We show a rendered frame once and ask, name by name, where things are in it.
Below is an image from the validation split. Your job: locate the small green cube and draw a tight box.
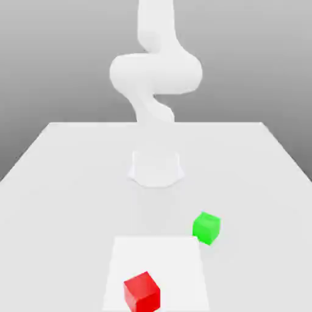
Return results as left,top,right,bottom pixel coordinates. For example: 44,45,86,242
191,211,222,246

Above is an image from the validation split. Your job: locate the small red cube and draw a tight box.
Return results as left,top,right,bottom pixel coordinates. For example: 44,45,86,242
123,271,161,312

